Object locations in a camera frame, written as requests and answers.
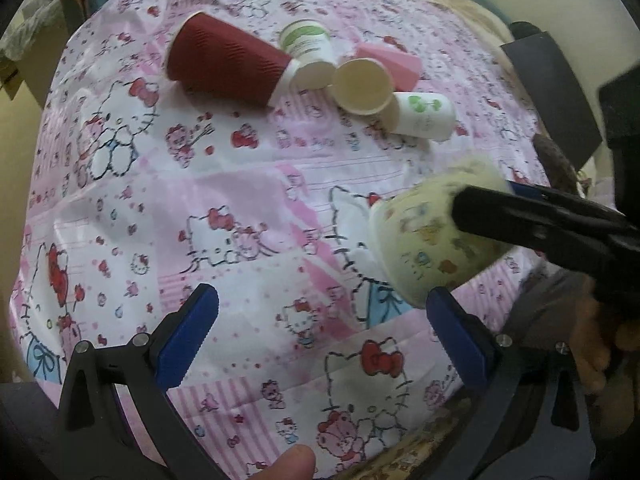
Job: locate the left hand thumb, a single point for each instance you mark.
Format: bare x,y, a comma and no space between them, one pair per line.
297,463

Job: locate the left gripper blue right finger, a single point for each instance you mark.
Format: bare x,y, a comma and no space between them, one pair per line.
463,337

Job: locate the white cup green leaf print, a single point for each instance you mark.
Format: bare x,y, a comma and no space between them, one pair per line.
423,115

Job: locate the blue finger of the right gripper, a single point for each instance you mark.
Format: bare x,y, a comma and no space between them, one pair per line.
536,217

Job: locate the cartoon print paper cup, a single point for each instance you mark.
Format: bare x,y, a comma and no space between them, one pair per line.
415,241

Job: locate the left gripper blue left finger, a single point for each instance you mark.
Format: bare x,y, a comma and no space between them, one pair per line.
179,337

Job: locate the white patterned paper cup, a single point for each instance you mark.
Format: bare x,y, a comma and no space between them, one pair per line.
362,86

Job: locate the right hand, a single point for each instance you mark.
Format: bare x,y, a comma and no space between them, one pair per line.
608,368

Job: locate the pink Hello Kitty blanket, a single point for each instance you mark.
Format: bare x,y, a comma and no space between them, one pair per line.
142,191

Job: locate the black flat board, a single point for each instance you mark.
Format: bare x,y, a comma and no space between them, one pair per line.
551,84

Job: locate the grey fuzzy object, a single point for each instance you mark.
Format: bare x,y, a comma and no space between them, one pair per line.
560,172

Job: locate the dark red ribbed paper cup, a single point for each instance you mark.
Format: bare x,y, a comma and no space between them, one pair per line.
212,56

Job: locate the white cup green band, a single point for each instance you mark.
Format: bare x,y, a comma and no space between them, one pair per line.
309,42

